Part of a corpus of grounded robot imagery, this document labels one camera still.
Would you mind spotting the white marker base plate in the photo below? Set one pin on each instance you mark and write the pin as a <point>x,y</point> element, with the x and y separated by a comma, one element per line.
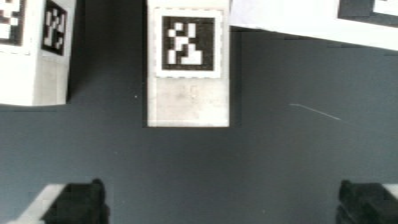
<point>352,21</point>

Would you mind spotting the white table leg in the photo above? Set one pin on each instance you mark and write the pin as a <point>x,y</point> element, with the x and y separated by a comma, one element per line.
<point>36,40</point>
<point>188,63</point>

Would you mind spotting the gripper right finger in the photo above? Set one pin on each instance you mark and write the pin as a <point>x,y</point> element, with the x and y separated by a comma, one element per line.
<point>368,203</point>

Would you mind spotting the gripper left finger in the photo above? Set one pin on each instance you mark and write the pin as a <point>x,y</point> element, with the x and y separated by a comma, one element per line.
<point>68,204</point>

